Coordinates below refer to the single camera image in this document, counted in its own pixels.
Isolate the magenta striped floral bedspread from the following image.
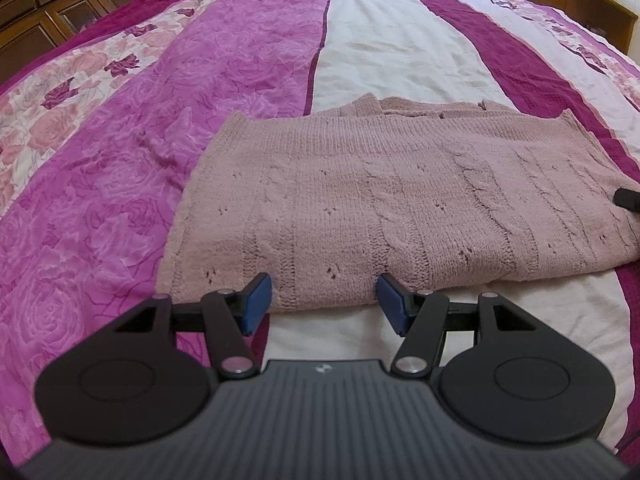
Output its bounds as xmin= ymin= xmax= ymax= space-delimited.
xmin=0 ymin=0 xmax=640 ymax=467

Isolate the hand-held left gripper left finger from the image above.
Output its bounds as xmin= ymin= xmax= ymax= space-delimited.
xmin=114 ymin=272 xmax=274 ymax=380

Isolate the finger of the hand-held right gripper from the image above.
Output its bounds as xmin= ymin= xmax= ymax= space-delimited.
xmin=614 ymin=187 xmax=640 ymax=212

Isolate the pink knit cardigan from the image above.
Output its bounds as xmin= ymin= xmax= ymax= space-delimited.
xmin=156 ymin=92 xmax=640 ymax=314

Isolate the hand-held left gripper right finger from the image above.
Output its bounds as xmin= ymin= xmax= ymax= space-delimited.
xmin=376 ymin=272 xmax=536 ymax=378

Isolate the dark wooden headboard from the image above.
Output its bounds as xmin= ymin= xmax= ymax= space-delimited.
xmin=0 ymin=0 xmax=194 ymax=84

